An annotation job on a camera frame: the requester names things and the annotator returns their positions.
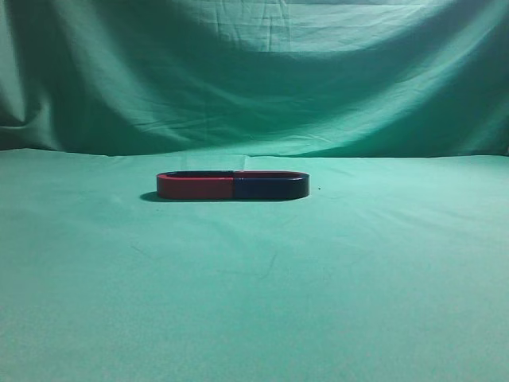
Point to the horseshoe magnet blue front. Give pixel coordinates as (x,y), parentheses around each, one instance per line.
(270,185)

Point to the left horseshoe magnet red front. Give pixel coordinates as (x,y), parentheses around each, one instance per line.
(195,185)

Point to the green cloth backdrop and cover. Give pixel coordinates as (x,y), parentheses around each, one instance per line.
(393,268)

